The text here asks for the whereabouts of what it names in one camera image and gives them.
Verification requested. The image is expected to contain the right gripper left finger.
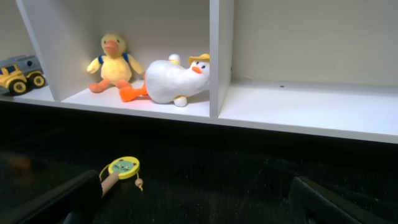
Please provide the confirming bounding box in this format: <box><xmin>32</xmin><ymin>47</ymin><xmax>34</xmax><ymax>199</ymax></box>
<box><xmin>0</xmin><ymin>169</ymin><xmax>103</xmax><ymax>224</ymax></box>

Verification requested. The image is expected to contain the grey and yellow toy truck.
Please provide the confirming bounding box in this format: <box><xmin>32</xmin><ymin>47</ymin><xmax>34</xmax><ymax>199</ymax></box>
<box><xmin>0</xmin><ymin>54</ymin><xmax>47</xmax><ymax>96</ymax></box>

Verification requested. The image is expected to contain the yellow rattle drum toy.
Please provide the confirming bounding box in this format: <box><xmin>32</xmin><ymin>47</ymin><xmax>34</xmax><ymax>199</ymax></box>
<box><xmin>98</xmin><ymin>156</ymin><xmax>145</xmax><ymax>198</ymax></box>

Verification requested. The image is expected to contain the yellow plush duck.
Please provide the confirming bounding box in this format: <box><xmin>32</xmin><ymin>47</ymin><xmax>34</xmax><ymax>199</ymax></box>
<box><xmin>86</xmin><ymin>33</ymin><xmax>146</xmax><ymax>94</ymax></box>

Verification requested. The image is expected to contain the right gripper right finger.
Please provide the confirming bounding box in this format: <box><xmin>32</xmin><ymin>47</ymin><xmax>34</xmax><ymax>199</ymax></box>
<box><xmin>289</xmin><ymin>175</ymin><xmax>398</xmax><ymax>224</ymax></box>

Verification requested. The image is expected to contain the white shelf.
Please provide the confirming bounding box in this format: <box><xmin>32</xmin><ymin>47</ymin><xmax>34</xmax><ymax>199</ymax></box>
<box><xmin>0</xmin><ymin>0</ymin><xmax>398</xmax><ymax>145</ymax></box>

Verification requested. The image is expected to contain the white plush goose yellow hat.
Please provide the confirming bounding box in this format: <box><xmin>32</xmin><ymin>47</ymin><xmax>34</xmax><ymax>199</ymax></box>
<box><xmin>119</xmin><ymin>54</ymin><xmax>211</xmax><ymax>108</ymax></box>

